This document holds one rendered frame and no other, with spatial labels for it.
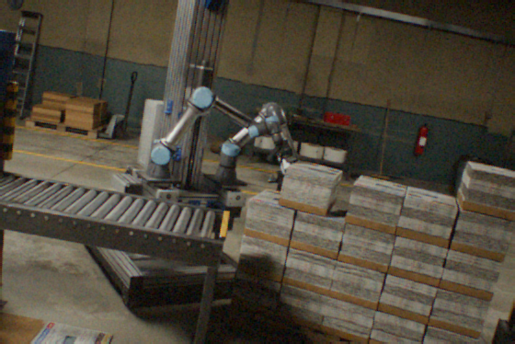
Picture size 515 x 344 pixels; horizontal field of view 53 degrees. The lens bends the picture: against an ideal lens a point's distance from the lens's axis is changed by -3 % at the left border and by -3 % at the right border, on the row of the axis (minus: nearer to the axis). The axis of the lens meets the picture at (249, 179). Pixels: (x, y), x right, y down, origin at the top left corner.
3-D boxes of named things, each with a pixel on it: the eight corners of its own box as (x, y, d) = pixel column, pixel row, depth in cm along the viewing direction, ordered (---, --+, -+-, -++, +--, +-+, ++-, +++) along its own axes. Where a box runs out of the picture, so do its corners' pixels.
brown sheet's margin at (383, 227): (351, 208, 333) (353, 201, 332) (397, 219, 325) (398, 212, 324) (344, 222, 297) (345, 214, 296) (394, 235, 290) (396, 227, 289)
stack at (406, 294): (245, 302, 366) (267, 188, 349) (412, 352, 335) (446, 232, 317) (224, 324, 330) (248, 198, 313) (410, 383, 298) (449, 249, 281)
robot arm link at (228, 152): (220, 165, 351) (223, 145, 348) (218, 161, 364) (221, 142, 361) (237, 167, 353) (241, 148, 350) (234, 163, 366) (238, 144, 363)
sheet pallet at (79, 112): (108, 132, 936) (113, 101, 924) (96, 139, 855) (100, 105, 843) (44, 121, 932) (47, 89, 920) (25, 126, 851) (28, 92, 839)
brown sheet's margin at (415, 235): (398, 220, 325) (400, 212, 324) (445, 231, 317) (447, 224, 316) (394, 235, 290) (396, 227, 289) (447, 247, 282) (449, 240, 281)
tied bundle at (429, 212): (397, 221, 326) (406, 185, 321) (445, 233, 317) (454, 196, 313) (394, 235, 290) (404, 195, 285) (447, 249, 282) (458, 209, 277)
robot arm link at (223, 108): (188, 97, 329) (254, 137, 340) (188, 99, 318) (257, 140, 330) (198, 82, 327) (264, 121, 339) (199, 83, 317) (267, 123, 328)
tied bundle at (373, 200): (351, 209, 333) (360, 174, 329) (397, 221, 326) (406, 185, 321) (343, 223, 298) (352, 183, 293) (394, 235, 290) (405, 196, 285)
